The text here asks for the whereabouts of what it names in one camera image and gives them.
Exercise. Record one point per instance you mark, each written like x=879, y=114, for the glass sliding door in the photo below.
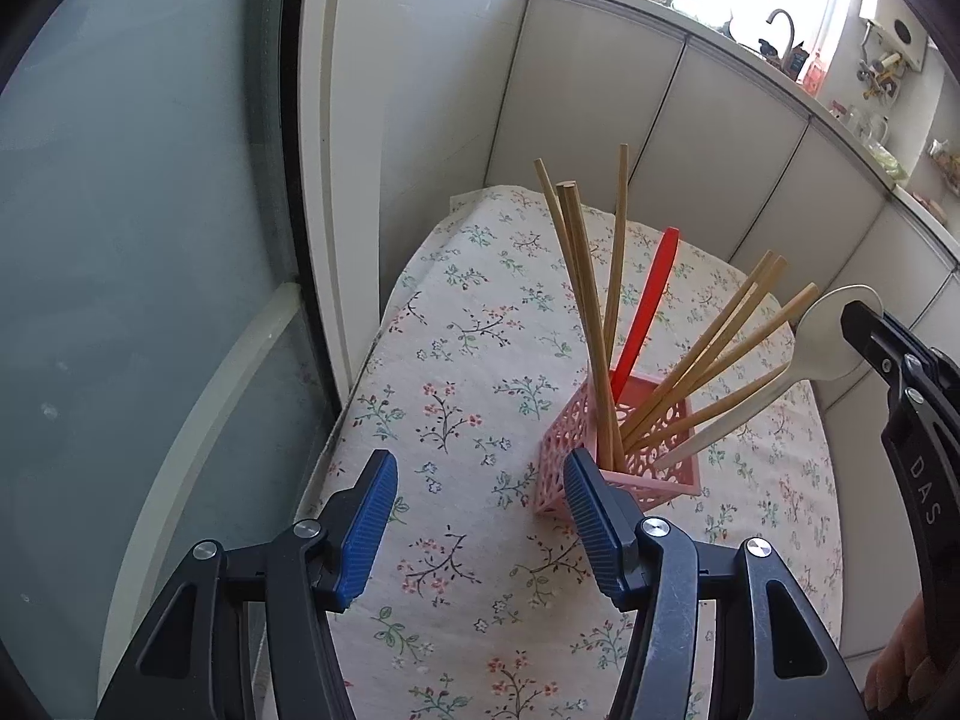
x=150, y=240

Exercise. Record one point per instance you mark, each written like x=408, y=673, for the pink perforated utensil holder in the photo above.
x=652, y=481

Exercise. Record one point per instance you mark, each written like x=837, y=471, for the red bottle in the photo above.
x=814, y=71

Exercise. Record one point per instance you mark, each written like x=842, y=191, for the bunch of wooden chopsticks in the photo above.
x=586, y=300

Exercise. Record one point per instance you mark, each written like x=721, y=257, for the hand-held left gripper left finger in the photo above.
x=367, y=525

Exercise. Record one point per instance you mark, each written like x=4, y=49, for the glass jar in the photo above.
x=874, y=127

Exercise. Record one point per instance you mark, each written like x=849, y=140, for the person's right hand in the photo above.
x=904, y=667

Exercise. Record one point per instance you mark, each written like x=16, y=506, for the white panelled counter cabinet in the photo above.
x=720, y=135

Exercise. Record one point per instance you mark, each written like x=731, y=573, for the floral tablecloth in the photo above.
x=465, y=405

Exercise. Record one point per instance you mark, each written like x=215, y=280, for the metal kitchen faucet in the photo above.
x=792, y=34

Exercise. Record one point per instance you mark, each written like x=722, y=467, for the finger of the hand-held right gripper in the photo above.
x=870, y=330

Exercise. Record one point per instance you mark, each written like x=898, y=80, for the white plastic spoon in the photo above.
x=821, y=337

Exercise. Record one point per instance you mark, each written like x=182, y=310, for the white wall water heater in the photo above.
x=885, y=15

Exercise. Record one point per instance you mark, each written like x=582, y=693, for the red plastic spoon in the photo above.
x=652, y=292

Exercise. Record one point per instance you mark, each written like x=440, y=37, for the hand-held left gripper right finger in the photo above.
x=592, y=525

